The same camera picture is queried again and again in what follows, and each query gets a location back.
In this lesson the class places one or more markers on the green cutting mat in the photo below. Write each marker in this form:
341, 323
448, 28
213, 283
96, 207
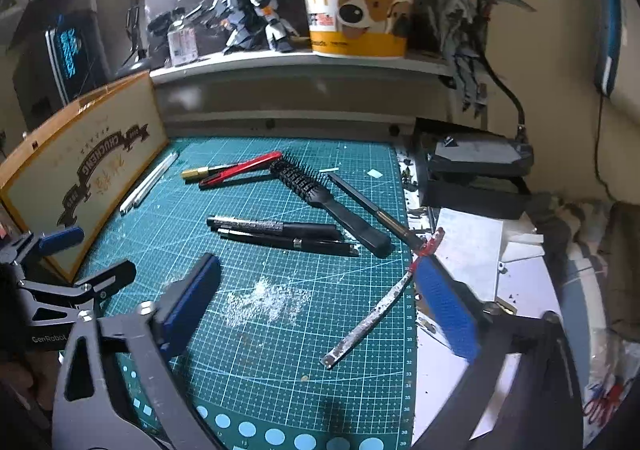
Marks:
280, 280

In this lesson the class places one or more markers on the black computer case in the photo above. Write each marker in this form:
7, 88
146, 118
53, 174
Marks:
75, 54

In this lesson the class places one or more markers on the spiky winged model figure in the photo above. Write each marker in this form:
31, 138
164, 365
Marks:
465, 4

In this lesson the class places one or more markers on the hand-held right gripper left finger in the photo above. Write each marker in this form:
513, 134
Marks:
192, 290

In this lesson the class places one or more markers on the clear glass bottle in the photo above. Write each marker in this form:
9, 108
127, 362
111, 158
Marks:
181, 44

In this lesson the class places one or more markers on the blue wall-mounted bar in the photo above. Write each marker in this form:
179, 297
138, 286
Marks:
610, 29

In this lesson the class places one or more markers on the light printed cloth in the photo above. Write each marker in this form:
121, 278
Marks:
600, 380

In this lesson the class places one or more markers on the black marker with white print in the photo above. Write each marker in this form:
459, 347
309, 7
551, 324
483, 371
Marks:
300, 229

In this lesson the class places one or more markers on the gold marker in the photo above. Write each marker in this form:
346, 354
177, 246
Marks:
195, 173

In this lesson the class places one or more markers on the white shavings pile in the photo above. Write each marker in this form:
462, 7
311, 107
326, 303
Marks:
265, 300

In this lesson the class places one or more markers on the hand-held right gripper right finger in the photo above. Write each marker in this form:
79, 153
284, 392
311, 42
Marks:
445, 310

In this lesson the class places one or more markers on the white pen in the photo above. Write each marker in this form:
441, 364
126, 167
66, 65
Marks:
161, 175
142, 187

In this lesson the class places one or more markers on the paint-stained metal stick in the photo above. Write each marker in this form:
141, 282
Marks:
370, 315

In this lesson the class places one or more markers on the white desk shelf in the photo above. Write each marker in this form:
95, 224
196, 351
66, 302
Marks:
280, 62

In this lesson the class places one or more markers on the black hair brush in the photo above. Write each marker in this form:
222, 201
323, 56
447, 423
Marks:
300, 182

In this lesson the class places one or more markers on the black capped hobby knife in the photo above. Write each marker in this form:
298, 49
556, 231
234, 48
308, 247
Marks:
350, 192

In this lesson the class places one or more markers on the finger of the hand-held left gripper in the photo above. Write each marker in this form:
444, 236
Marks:
112, 275
60, 238

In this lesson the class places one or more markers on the black desk lamp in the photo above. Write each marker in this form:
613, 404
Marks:
134, 14

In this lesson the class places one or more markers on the white paper sheet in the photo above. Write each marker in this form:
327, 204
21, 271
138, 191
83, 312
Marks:
470, 245

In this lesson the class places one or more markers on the cardboard box with printed banner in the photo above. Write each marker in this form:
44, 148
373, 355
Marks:
45, 169

